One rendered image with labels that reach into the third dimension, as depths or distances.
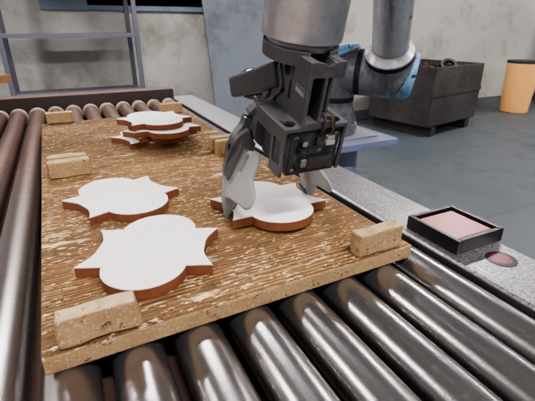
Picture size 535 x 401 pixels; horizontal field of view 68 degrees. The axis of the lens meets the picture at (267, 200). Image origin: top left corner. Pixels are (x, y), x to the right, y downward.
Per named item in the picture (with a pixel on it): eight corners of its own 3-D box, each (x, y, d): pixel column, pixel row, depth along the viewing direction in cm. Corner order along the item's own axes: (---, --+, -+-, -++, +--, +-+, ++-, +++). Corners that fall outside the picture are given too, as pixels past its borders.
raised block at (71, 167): (91, 171, 64) (88, 154, 63) (92, 174, 63) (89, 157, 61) (48, 177, 61) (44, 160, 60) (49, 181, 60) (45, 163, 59)
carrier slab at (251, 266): (249, 157, 76) (249, 149, 76) (410, 257, 43) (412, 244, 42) (43, 188, 62) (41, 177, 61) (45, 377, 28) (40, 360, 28)
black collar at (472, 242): (448, 216, 54) (451, 204, 53) (501, 240, 47) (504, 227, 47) (406, 227, 51) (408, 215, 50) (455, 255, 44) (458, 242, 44)
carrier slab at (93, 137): (185, 116, 111) (185, 110, 110) (247, 155, 77) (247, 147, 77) (43, 130, 96) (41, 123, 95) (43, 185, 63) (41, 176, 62)
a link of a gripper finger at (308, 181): (326, 221, 49) (309, 170, 43) (302, 194, 53) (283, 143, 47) (347, 208, 50) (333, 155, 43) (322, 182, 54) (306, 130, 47)
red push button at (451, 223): (449, 219, 53) (451, 209, 52) (490, 239, 48) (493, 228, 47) (415, 228, 50) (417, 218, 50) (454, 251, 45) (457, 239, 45)
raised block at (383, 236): (391, 239, 43) (394, 216, 42) (404, 247, 42) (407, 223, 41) (347, 252, 41) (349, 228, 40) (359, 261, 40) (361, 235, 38)
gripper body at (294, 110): (274, 184, 39) (291, 60, 32) (239, 143, 45) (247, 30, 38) (337, 172, 42) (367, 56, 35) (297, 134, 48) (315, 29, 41)
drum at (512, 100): (518, 114, 570) (531, 61, 541) (489, 109, 606) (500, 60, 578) (536, 111, 589) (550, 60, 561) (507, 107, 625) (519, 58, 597)
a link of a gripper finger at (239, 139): (216, 177, 43) (255, 105, 40) (211, 169, 44) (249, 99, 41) (250, 185, 46) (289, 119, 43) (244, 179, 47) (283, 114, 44)
